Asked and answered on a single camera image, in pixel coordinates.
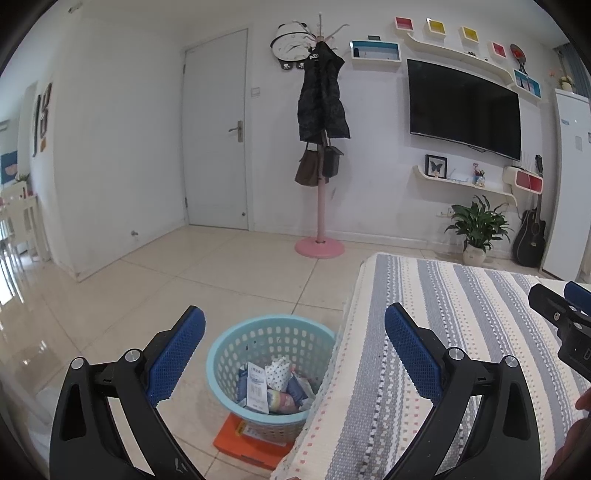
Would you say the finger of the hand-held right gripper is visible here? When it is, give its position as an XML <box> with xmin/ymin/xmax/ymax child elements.
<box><xmin>529</xmin><ymin>284</ymin><xmax>581</xmax><ymax>329</ymax></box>
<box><xmin>564</xmin><ymin>281</ymin><xmax>591</xmax><ymax>319</ymax></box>

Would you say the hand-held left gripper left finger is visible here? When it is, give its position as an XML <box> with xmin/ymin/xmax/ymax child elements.
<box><xmin>48</xmin><ymin>305</ymin><xmax>207</xmax><ymax>480</ymax></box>

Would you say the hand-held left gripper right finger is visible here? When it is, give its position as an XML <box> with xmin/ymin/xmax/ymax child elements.
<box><xmin>384</xmin><ymin>302</ymin><xmax>542</xmax><ymax>480</ymax></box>

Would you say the light blue plastic basket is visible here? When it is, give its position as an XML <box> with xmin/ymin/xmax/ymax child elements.
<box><xmin>206</xmin><ymin>315</ymin><xmax>338</xmax><ymax>446</ymax></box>

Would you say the person's right hand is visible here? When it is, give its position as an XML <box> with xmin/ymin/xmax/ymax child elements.
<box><xmin>546</xmin><ymin>387</ymin><xmax>591</xmax><ymax>480</ymax></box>

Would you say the striped tablecloth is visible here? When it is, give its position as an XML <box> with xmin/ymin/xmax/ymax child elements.
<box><xmin>270</xmin><ymin>253</ymin><xmax>591</xmax><ymax>480</ymax></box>

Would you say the black acoustic guitar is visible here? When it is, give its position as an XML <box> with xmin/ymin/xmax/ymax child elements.
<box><xmin>512</xmin><ymin>154</ymin><xmax>548</xmax><ymax>268</ymax></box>

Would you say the white blue printed carton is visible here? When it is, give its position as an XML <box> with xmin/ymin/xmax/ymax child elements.
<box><xmin>238</xmin><ymin>362</ymin><xmax>271</xmax><ymax>414</ymax></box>

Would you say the orange box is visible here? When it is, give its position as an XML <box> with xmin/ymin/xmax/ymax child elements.
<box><xmin>213</xmin><ymin>412</ymin><xmax>301</xmax><ymax>470</ymax></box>

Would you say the dotted white paper wrapper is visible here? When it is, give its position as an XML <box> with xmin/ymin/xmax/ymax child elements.
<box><xmin>268</xmin><ymin>357</ymin><xmax>296</xmax><ymax>393</ymax></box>

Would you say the green potted plant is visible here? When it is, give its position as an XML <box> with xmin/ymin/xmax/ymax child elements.
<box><xmin>444</xmin><ymin>195</ymin><xmax>514</xmax><ymax>266</ymax></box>

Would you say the white refrigerator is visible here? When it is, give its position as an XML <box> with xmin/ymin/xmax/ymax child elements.
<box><xmin>541</xmin><ymin>88</ymin><xmax>591</xmax><ymax>282</ymax></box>

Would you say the pink packet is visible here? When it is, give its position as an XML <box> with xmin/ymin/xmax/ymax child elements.
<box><xmin>268</xmin><ymin>390</ymin><xmax>299</xmax><ymax>414</ymax></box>

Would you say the pink coat rack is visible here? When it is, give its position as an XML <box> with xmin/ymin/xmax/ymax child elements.
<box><xmin>295</xmin><ymin>13</ymin><xmax>345</xmax><ymax>259</ymax></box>

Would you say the framed butterfly picture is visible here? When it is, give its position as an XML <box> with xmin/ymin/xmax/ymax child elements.
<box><xmin>425</xmin><ymin>154</ymin><xmax>448</xmax><ymax>180</ymax></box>

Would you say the white door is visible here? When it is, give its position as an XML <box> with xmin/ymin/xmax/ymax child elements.
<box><xmin>183</xmin><ymin>28</ymin><xmax>250</xmax><ymax>230</ymax></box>

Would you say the white dining chair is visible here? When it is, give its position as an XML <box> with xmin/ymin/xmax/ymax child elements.
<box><xmin>0</xmin><ymin>180</ymin><xmax>51</xmax><ymax>305</ymax></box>

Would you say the black hanging bag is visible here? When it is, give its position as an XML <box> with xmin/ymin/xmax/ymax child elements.
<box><xmin>322</xmin><ymin>145</ymin><xmax>345</xmax><ymax>179</ymax></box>

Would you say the brown hanging bag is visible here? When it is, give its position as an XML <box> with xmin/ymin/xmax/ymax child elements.
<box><xmin>294</xmin><ymin>141</ymin><xmax>329</xmax><ymax>186</ymax></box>

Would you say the black jacket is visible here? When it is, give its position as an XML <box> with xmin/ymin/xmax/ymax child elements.
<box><xmin>297</xmin><ymin>41</ymin><xmax>351</xmax><ymax>143</ymax></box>

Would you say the red white wall cabinet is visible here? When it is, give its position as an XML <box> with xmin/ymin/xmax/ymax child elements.
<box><xmin>502</xmin><ymin>165</ymin><xmax>544</xmax><ymax>195</ymax></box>

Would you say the white curved wall shelf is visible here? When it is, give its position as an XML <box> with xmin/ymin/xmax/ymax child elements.
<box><xmin>412</xmin><ymin>165</ymin><xmax>518</xmax><ymax>206</ymax></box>

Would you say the black wall television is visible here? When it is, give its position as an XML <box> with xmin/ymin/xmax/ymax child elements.
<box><xmin>406</xmin><ymin>58</ymin><xmax>522</xmax><ymax>161</ymax></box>

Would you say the blue wall cube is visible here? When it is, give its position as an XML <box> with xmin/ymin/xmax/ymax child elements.
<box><xmin>513</xmin><ymin>69</ymin><xmax>541</xmax><ymax>97</ymax></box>

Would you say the blue wall picture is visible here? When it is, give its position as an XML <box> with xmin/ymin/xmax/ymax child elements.
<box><xmin>0</xmin><ymin>150</ymin><xmax>19</xmax><ymax>185</ymax></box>

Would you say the white wavy wall shelf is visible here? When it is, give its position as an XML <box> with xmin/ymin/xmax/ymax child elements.
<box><xmin>406</xmin><ymin>32</ymin><xmax>543</xmax><ymax>100</ymax></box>

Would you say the black number wall decor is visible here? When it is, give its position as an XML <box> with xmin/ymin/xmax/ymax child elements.
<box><xmin>31</xmin><ymin>82</ymin><xmax>54</xmax><ymax>158</ymax></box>

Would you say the blue white wall box shelf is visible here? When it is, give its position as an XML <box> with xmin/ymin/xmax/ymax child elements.
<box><xmin>350</xmin><ymin>40</ymin><xmax>402</xmax><ymax>64</ymax></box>

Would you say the panda wall clock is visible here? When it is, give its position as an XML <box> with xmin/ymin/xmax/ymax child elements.
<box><xmin>270</xmin><ymin>22</ymin><xmax>315</xmax><ymax>71</ymax></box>

